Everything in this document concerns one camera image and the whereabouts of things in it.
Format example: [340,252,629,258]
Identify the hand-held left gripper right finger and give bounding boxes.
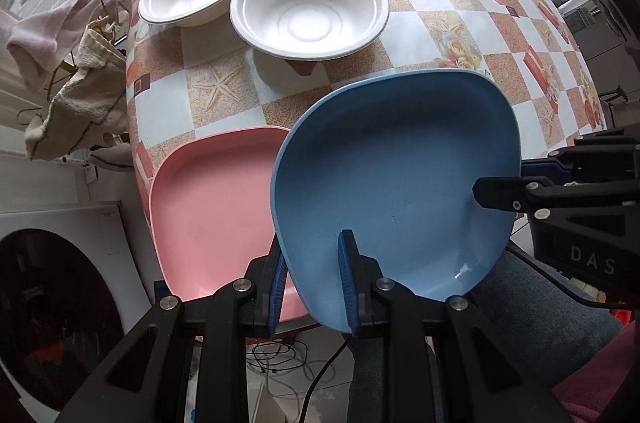
[338,229,573,423]

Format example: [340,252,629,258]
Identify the grey slipper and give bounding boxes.
[89,142,134,174]

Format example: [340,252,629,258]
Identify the blue plate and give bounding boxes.
[270,69,522,334]

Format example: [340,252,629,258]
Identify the beige towel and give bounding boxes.
[24,20,130,161]

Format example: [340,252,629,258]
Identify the pink plate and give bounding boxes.
[149,126,321,325]

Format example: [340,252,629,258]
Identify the black cable bundle with adapter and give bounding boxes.
[249,337,312,376]

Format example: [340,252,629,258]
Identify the person's pink clothing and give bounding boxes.
[550,322,640,423]

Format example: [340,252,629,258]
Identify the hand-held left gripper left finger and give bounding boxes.
[54,233,291,423]

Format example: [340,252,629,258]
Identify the pink towel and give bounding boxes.
[6,0,118,93]

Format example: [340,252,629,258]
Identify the white washing machine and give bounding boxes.
[0,202,157,423]

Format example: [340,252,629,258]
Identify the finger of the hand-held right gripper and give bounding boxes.
[520,128,640,185]
[472,174,640,236]

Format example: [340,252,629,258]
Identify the person's jeans leg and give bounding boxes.
[349,247,623,423]

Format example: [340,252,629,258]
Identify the printed checkered tablecloth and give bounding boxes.
[125,0,608,339]

